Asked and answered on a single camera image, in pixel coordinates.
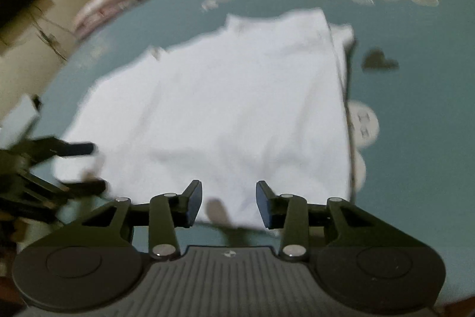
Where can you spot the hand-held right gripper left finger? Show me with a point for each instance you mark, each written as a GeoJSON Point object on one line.
{"type": "Point", "coordinates": [195, 203]}

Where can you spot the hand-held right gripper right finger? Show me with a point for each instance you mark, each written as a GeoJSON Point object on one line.
{"type": "Point", "coordinates": [264, 205]}

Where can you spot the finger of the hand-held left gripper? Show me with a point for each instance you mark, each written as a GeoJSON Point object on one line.
{"type": "Point", "coordinates": [78, 189]}
{"type": "Point", "coordinates": [66, 148]}

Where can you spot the white printed t-shirt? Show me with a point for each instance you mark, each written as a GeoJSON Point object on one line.
{"type": "Point", "coordinates": [230, 101]}

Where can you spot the white flat object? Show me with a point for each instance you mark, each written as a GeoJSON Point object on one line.
{"type": "Point", "coordinates": [16, 116]}

